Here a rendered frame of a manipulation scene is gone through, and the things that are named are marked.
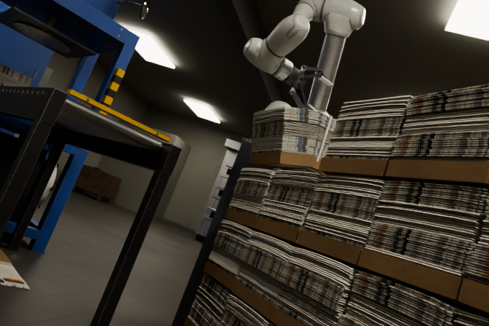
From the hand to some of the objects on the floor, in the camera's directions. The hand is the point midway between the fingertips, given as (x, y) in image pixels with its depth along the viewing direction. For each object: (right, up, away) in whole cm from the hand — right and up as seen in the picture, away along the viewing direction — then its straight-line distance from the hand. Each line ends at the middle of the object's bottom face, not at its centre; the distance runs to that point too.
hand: (323, 97), depth 197 cm
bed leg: (-170, -82, +68) cm, 201 cm away
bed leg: (-92, -94, -26) cm, 134 cm away
